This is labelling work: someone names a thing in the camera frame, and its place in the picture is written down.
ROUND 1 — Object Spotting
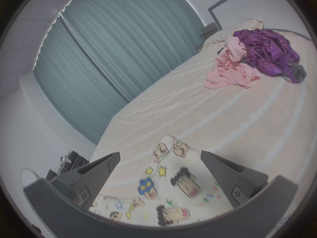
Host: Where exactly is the bed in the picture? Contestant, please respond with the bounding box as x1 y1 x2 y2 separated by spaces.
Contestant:
90 0 317 226

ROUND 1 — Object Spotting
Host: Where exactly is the dark grey garment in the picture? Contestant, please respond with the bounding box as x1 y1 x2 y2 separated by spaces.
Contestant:
217 47 307 83

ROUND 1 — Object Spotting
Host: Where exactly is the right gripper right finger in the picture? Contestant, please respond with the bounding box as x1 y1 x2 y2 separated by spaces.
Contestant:
201 150 268 209

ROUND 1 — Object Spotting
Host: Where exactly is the dark grey chest of drawers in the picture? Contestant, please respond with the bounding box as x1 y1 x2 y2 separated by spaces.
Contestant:
58 151 90 175

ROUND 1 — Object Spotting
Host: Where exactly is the white printed pyjama top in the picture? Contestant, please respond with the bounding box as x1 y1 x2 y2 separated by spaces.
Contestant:
89 135 293 227

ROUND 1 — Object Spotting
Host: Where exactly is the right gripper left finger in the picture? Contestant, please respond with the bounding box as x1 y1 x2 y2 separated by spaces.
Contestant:
51 152 121 211

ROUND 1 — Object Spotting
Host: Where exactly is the pink garment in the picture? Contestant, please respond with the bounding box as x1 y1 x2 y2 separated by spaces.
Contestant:
204 37 262 89

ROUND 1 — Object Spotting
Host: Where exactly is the cream pillow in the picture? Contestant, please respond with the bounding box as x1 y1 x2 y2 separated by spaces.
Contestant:
203 19 264 49

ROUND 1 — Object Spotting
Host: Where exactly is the blue-green curtain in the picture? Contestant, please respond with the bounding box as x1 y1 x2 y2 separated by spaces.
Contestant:
61 0 206 101
33 15 132 146

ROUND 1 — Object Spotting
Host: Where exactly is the grey bedside table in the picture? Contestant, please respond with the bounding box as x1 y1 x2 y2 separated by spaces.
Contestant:
196 22 218 53

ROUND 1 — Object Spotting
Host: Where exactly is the purple garment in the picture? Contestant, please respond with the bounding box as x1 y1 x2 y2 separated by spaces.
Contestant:
233 29 300 84

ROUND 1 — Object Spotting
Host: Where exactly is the round white mirror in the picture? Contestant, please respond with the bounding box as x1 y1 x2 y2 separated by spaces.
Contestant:
20 168 41 189

